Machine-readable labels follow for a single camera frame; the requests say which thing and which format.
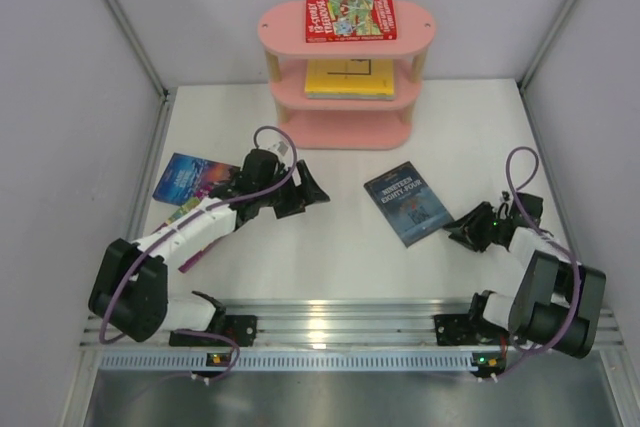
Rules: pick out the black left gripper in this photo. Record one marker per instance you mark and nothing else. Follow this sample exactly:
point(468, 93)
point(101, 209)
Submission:
point(301, 195)

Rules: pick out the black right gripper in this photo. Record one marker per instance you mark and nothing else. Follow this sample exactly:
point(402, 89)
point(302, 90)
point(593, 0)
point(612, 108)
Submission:
point(466, 229)

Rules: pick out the dark blue book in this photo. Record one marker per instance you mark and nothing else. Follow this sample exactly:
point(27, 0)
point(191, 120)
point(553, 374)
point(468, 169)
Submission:
point(408, 203)

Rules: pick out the yellow Little Prince book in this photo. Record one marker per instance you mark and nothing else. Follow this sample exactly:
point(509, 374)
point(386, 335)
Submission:
point(350, 75)

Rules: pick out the purple treehouse book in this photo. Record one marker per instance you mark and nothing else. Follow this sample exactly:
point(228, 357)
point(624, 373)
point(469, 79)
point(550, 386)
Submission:
point(184, 240)

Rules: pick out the blue Jane Eyre book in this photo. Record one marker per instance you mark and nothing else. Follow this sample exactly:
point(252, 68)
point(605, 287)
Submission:
point(187, 177)

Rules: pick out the red treehouse book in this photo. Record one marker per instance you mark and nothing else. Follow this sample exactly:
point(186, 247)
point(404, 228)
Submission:
point(350, 20)

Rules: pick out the pale green hardcover book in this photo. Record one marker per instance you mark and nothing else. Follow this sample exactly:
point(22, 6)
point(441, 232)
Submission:
point(351, 96)

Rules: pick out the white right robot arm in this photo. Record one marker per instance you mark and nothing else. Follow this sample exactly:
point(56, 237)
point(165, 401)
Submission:
point(555, 298)

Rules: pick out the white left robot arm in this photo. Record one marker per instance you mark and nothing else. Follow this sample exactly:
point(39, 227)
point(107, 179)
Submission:
point(133, 289)

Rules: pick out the pink three-tier shelf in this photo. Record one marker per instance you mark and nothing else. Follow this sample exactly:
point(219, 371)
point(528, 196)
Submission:
point(344, 124)

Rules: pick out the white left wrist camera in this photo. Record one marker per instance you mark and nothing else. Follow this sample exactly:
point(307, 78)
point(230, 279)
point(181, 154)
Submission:
point(280, 148)

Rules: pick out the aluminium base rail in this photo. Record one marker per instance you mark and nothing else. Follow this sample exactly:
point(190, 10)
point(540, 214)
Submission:
point(336, 280)

